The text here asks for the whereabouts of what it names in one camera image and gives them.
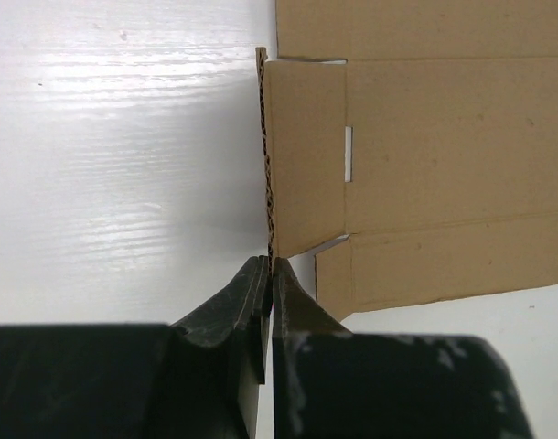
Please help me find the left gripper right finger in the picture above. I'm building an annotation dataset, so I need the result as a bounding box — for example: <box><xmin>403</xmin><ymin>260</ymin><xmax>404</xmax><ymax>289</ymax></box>
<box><xmin>272</xmin><ymin>258</ymin><xmax>532</xmax><ymax>438</ymax></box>

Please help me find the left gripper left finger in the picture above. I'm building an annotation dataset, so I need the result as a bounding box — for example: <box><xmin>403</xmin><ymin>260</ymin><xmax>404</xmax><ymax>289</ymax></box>
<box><xmin>0</xmin><ymin>256</ymin><xmax>271</xmax><ymax>438</ymax></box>

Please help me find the cardboard box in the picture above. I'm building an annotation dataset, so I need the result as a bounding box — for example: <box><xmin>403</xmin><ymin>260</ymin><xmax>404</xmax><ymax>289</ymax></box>
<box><xmin>257</xmin><ymin>1</ymin><xmax>558</xmax><ymax>319</ymax></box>

